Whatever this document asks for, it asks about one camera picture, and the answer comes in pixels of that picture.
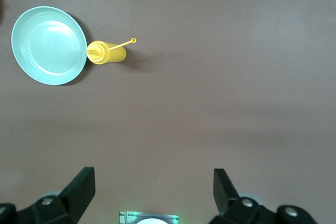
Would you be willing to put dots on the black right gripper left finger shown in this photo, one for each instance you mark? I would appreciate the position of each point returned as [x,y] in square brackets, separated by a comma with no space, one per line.
[73,197]

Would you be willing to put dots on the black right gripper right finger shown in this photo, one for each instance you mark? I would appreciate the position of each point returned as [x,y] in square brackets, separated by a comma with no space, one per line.
[227,203]

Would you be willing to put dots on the yellow mustard squeeze bottle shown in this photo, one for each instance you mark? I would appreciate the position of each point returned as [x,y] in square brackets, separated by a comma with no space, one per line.
[110,53]

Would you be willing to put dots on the mint green plate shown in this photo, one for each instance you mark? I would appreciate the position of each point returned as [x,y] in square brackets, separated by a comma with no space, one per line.
[48,45]

